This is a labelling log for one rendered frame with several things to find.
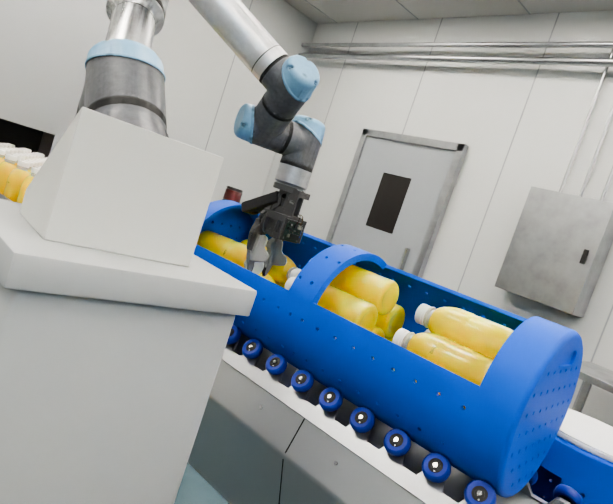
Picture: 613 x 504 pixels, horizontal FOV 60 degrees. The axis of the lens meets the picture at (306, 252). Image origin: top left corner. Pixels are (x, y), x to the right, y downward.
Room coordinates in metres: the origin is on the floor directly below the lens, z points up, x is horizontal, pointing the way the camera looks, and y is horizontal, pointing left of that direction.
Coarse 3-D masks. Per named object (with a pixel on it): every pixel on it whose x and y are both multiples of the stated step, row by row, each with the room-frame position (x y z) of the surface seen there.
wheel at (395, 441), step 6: (390, 432) 0.86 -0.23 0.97; (396, 432) 0.86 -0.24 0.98; (402, 432) 0.86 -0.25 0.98; (384, 438) 0.86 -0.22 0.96; (390, 438) 0.86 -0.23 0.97; (396, 438) 0.85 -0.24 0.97; (402, 438) 0.85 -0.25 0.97; (408, 438) 0.85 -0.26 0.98; (384, 444) 0.85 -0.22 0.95; (390, 444) 0.85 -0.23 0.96; (396, 444) 0.84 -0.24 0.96; (402, 444) 0.84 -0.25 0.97; (408, 444) 0.84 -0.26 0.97; (390, 450) 0.84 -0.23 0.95; (396, 450) 0.84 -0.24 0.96; (402, 450) 0.84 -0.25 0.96; (408, 450) 0.84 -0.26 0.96; (396, 456) 0.84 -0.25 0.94
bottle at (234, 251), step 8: (208, 232) 1.31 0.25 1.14; (200, 240) 1.30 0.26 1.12; (208, 240) 1.28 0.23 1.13; (216, 240) 1.27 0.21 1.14; (224, 240) 1.26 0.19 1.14; (232, 240) 1.26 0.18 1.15; (208, 248) 1.27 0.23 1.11; (216, 248) 1.25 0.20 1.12; (224, 248) 1.23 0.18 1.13; (232, 248) 1.22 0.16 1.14; (240, 248) 1.22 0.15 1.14; (224, 256) 1.22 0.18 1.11; (232, 256) 1.21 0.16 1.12; (240, 256) 1.21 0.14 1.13; (240, 264) 1.20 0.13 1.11
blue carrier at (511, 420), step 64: (320, 256) 1.05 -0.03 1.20; (256, 320) 1.07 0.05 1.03; (320, 320) 0.95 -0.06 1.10; (512, 320) 0.95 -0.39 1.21; (384, 384) 0.86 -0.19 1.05; (448, 384) 0.78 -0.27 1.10; (512, 384) 0.74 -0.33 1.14; (576, 384) 0.92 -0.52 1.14; (448, 448) 0.79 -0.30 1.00; (512, 448) 0.73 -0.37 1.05
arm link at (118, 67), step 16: (96, 48) 0.80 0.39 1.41; (112, 48) 0.79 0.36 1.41; (128, 48) 0.80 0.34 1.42; (144, 48) 0.82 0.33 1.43; (96, 64) 0.78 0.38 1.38; (112, 64) 0.77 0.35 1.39; (128, 64) 0.78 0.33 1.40; (144, 64) 0.80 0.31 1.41; (160, 64) 0.84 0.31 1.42; (96, 80) 0.77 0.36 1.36; (112, 80) 0.76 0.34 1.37; (128, 80) 0.76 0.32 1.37; (144, 80) 0.78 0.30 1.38; (160, 80) 0.82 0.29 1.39; (96, 96) 0.75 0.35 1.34; (144, 96) 0.76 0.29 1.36; (160, 96) 0.80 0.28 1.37
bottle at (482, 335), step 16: (432, 320) 0.94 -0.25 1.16; (448, 320) 0.92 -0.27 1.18; (464, 320) 0.91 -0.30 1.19; (480, 320) 0.90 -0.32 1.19; (448, 336) 0.91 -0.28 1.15; (464, 336) 0.89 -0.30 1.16; (480, 336) 0.88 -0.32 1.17; (496, 336) 0.86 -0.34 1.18; (480, 352) 0.87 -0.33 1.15; (496, 352) 0.85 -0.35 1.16
